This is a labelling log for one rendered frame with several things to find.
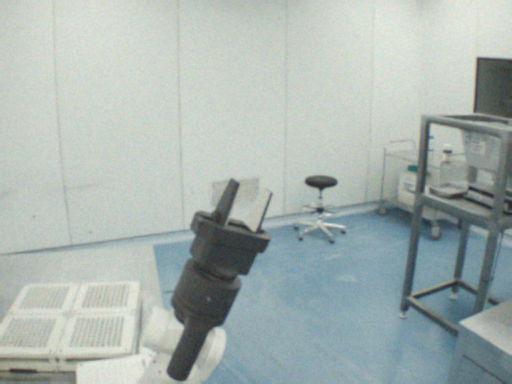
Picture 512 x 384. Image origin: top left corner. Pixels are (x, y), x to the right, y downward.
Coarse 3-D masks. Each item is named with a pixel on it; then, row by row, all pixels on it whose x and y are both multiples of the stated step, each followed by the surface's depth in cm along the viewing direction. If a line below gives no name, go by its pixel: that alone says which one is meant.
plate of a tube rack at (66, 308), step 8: (24, 288) 165; (72, 288) 168; (24, 296) 159; (72, 296) 162; (16, 304) 153; (32, 304) 154; (64, 304) 156; (72, 304) 156; (8, 312) 147; (16, 312) 147; (24, 312) 148; (32, 312) 148; (40, 312) 149; (48, 312) 149; (56, 312) 150; (64, 312) 150
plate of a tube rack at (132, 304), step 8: (80, 288) 168; (112, 288) 170; (136, 288) 170; (80, 296) 162; (88, 296) 162; (136, 296) 164; (80, 304) 157; (128, 304) 158; (136, 304) 158; (72, 312) 151; (80, 312) 151; (88, 312) 151; (96, 312) 152; (104, 312) 152; (112, 312) 152; (120, 312) 153; (128, 312) 153; (136, 312) 154
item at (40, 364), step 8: (0, 360) 126; (8, 360) 127; (16, 360) 127; (24, 360) 128; (32, 360) 128; (40, 360) 129; (48, 360) 129; (0, 368) 125; (8, 368) 125; (24, 368) 126; (32, 368) 126; (40, 368) 127; (48, 368) 127; (56, 368) 128
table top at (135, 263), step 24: (0, 264) 201; (24, 264) 203; (48, 264) 204; (72, 264) 206; (96, 264) 207; (120, 264) 207; (144, 264) 208; (0, 288) 178; (144, 288) 185; (0, 312) 159; (144, 312) 166
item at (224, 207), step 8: (232, 184) 60; (240, 184) 60; (224, 192) 61; (232, 192) 60; (224, 200) 61; (232, 200) 60; (216, 208) 62; (224, 208) 60; (232, 208) 60; (216, 216) 60; (224, 216) 60; (224, 224) 60
